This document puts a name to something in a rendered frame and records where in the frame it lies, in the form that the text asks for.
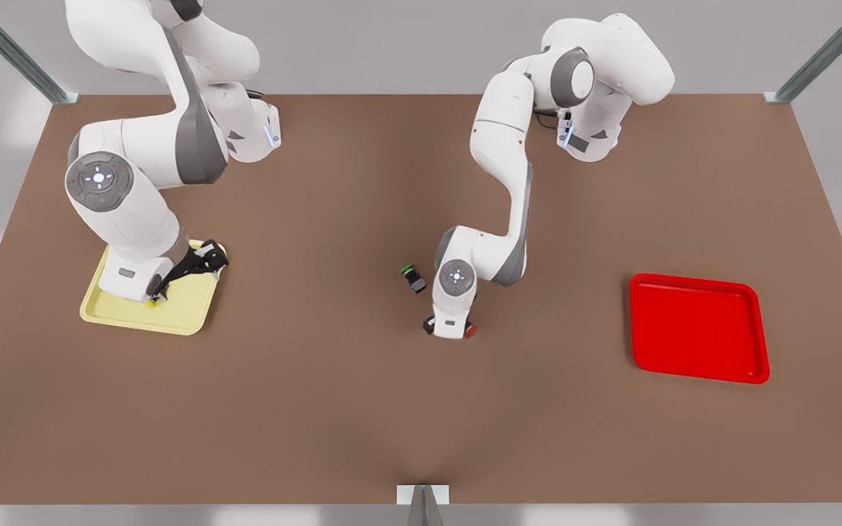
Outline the pale yellow square tray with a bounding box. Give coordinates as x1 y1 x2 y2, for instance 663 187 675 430
80 240 227 336

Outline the silver frame post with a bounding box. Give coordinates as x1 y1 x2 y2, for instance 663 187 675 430
397 484 450 526
0 0 80 104
763 0 842 104

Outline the red square tray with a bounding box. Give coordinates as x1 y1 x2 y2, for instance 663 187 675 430
629 273 770 384

